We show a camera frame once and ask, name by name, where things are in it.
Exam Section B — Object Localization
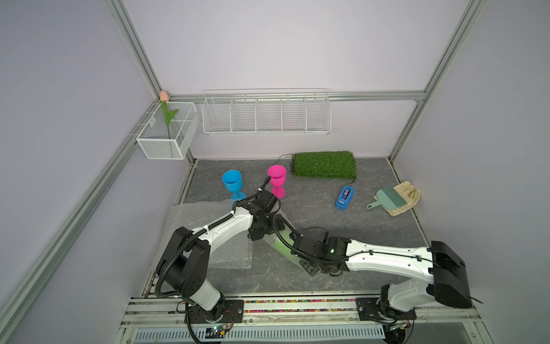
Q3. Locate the green plastic wine glass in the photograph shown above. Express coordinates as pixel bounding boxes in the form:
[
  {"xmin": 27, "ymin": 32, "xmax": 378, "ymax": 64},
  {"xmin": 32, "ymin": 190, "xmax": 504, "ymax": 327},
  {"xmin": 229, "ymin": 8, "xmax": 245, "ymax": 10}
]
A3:
[{"xmin": 272, "ymin": 237, "xmax": 296, "ymax": 260}]

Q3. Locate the blue tape dispenser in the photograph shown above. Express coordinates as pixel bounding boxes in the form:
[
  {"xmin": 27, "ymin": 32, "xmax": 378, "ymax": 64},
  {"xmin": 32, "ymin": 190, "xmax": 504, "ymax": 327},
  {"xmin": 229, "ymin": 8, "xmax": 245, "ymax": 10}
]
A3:
[{"xmin": 335, "ymin": 186, "xmax": 355, "ymax": 210}]

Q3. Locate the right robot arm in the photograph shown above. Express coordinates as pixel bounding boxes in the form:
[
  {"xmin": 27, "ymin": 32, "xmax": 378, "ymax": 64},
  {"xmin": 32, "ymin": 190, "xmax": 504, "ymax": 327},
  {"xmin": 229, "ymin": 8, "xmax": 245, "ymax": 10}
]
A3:
[{"xmin": 273, "ymin": 215, "xmax": 477, "ymax": 318}]

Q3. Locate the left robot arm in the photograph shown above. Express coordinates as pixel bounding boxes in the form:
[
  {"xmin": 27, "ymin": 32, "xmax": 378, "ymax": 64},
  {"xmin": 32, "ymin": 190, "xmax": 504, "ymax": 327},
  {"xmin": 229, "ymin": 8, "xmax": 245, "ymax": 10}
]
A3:
[{"xmin": 154, "ymin": 176, "xmax": 278, "ymax": 321}]

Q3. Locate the pink plastic wine glass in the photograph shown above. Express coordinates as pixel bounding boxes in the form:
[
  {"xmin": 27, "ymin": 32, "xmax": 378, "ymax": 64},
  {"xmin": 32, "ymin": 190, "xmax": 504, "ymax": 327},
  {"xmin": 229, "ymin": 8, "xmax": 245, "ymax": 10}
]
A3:
[{"xmin": 268, "ymin": 165, "xmax": 287, "ymax": 199}]

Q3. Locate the blue plastic wine glass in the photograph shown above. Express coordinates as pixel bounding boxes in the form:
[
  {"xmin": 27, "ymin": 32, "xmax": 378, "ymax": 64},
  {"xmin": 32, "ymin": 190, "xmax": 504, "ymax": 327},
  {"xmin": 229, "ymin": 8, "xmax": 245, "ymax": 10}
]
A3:
[{"xmin": 222, "ymin": 170, "xmax": 246, "ymax": 201}]

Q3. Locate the green dustpan brush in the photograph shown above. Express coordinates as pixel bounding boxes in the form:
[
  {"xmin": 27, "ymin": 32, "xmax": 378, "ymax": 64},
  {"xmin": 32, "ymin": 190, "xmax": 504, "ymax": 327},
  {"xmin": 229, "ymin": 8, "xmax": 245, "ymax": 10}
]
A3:
[{"xmin": 366, "ymin": 187, "xmax": 407, "ymax": 210}]

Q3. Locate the artificial grass mat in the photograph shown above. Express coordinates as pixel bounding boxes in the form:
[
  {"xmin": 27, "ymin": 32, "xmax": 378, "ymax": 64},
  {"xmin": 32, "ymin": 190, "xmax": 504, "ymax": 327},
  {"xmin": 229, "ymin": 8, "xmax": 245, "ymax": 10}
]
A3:
[{"xmin": 291, "ymin": 151, "xmax": 357, "ymax": 179}]

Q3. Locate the artificial tulip flower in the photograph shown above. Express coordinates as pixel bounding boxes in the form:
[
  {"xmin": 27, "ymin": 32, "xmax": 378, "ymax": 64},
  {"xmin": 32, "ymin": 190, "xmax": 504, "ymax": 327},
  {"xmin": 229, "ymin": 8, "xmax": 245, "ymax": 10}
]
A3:
[{"xmin": 159, "ymin": 90, "xmax": 178, "ymax": 139}]

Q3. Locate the white wire wall rack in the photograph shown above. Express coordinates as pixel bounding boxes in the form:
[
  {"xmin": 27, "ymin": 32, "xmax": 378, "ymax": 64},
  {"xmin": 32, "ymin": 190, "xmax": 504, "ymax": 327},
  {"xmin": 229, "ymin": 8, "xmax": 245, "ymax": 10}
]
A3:
[{"xmin": 202, "ymin": 88, "xmax": 332, "ymax": 136}]

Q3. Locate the white mesh wall basket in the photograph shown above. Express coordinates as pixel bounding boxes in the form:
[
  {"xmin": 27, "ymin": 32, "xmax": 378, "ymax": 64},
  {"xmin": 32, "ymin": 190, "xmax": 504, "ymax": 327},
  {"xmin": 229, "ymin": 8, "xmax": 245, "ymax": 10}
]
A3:
[{"xmin": 136, "ymin": 101, "xmax": 200, "ymax": 160}]

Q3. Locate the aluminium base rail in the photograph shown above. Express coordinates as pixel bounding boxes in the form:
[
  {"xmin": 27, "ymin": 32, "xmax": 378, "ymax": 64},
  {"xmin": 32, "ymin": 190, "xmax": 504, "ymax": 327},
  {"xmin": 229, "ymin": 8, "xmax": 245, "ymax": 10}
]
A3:
[{"xmin": 114, "ymin": 291, "xmax": 494, "ymax": 343}]

